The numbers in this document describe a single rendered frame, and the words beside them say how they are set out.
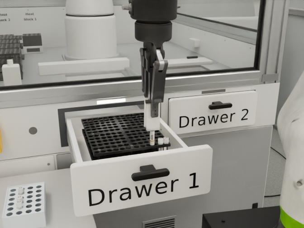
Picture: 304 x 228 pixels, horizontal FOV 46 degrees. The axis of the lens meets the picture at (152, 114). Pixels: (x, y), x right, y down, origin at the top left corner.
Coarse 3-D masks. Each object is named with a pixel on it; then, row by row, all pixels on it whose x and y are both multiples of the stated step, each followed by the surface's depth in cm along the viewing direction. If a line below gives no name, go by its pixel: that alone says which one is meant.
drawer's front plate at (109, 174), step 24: (72, 168) 67; (96, 168) 68; (120, 168) 70; (168, 168) 73; (192, 168) 75; (72, 192) 69; (96, 192) 70; (120, 192) 71; (144, 192) 73; (168, 192) 75; (192, 192) 77
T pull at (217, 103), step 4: (212, 104) 105; (216, 104) 105; (220, 104) 105; (224, 104) 106; (228, 104) 106; (232, 104) 106; (212, 108) 105; (216, 108) 105; (220, 108) 106; (224, 108) 106
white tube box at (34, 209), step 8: (32, 184) 86; (40, 184) 86; (8, 192) 83; (16, 192) 83; (24, 192) 83; (32, 192) 84; (40, 192) 83; (8, 200) 80; (16, 200) 80; (24, 200) 80; (32, 200) 80; (40, 200) 81; (8, 208) 77; (16, 208) 77; (24, 208) 77; (32, 208) 77; (40, 208) 77; (8, 216) 74; (16, 216) 74; (24, 216) 74; (32, 216) 75; (40, 216) 76; (8, 224) 74; (16, 224) 75; (24, 224) 75; (32, 224) 76; (40, 224) 76
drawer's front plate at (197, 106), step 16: (192, 96) 107; (208, 96) 107; (224, 96) 109; (240, 96) 111; (256, 96) 112; (176, 112) 106; (192, 112) 107; (208, 112) 109; (224, 112) 111; (240, 112) 112; (176, 128) 107; (192, 128) 109; (208, 128) 111
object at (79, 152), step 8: (112, 112) 104; (120, 112) 104; (128, 112) 105; (136, 112) 105; (72, 120) 100; (80, 120) 101; (160, 120) 98; (72, 128) 93; (80, 128) 102; (160, 128) 98; (168, 128) 93; (72, 136) 88; (80, 136) 102; (168, 136) 92; (176, 136) 88; (72, 144) 84; (80, 144) 97; (176, 144) 86; (184, 144) 84; (72, 152) 84; (80, 152) 93; (88, 152) 93; (72, 160) 86; (80, 160) 76; (88, 160) 89
